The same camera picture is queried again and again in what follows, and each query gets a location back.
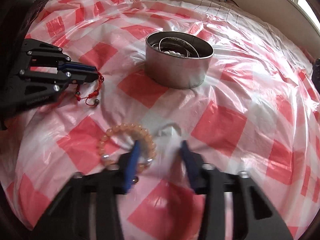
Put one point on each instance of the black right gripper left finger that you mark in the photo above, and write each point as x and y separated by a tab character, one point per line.
87	205

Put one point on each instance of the round metal tin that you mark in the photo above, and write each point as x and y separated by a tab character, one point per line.
177	72

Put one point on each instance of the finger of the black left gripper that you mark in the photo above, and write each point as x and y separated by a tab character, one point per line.
76	79
76	68

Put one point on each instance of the silver bangle in tin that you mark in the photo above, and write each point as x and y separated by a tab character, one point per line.
177	47

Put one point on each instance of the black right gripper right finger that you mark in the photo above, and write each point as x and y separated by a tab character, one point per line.
253	214

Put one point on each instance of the red white checkered plastic sheet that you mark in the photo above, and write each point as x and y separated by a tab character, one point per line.
257	110

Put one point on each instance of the black camera box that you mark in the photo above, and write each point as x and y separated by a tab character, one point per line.
22	15

